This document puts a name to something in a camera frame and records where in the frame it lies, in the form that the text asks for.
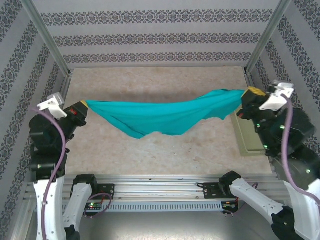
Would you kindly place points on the teal t-shirt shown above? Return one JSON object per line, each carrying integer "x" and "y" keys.
{"x": 150, "y": 115}

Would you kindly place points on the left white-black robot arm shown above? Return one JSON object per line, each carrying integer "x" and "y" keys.
{"x": 75, "y": 207}

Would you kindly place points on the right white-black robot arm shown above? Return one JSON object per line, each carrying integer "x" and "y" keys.
{"x": 250, "y": 197}

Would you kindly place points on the pale green plastic basket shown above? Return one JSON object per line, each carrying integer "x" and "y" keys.
{"x": 250, "y": 140}

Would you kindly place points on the left small circuit board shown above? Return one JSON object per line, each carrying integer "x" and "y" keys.
{"x": 92, "y": 205}

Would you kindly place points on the small circuit board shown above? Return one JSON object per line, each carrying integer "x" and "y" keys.
{"x": 230, "y": 205}
{"x": 92, "y": 205}

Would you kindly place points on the right small circuit board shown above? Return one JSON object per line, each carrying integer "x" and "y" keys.
{"x": 230, "y": 205}

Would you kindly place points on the grey metal sheet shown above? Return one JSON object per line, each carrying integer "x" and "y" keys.
{"x": 160, "y": 225}

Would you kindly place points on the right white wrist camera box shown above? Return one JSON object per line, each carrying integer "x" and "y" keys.
{"x": 273, "y": 101}

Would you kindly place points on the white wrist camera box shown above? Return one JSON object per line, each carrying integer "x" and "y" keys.
{"x": 53, "y": 107}
{"x": 273, "y": 101}

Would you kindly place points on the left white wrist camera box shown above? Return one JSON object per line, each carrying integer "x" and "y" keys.
{"x": 53, "y": 107}

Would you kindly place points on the right aluminium frame post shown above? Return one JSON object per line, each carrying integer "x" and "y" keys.
{"x": 266, "y": 37}

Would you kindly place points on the aluminium frame post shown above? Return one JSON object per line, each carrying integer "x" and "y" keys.
{"x": 266, "y": 37}
{"x": 47, "y": 37}

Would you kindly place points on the left aluminium frame post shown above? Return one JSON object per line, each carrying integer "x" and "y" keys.
{"x": 47, "y": 37}

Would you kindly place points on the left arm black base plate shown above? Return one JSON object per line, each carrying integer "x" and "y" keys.
{"x": 107, "y": 191}

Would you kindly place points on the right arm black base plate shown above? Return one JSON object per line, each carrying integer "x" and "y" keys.
{"x": 211, "y": 191}

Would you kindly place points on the aluminium mounting rail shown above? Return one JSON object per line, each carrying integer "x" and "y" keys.
{"x": 160, "y": 185}

